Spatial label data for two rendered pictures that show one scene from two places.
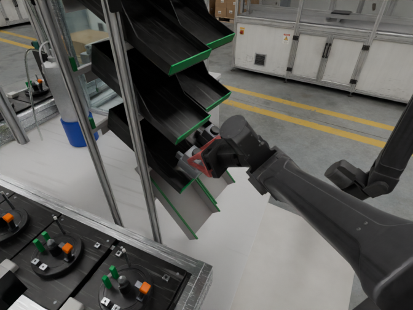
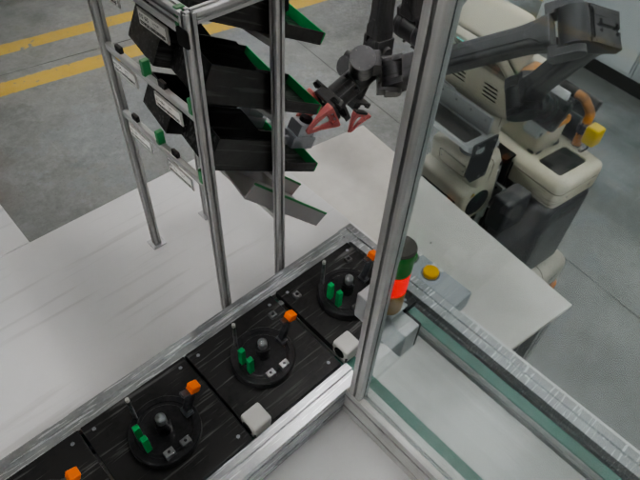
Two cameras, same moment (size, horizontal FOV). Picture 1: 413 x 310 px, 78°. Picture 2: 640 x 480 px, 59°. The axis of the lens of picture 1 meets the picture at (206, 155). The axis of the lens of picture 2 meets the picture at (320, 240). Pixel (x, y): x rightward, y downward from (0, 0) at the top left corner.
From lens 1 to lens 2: 1.06 m
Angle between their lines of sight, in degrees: 50
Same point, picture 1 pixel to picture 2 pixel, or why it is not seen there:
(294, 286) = (380, 190)
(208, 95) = not seen: hidden behind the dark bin
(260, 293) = (375, 215)
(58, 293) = (318, 359)
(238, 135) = (378, 59)
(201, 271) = (350, 234)
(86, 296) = (334, 332)
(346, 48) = not seen: outside the picture
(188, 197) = not seen: hidden behind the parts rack
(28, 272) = (271, 393)
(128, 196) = (164, 297)
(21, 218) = (168, 404)
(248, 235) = (310, 197)
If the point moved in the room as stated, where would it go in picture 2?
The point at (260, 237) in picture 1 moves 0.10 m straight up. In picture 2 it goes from (318, 190) to (319, 165)
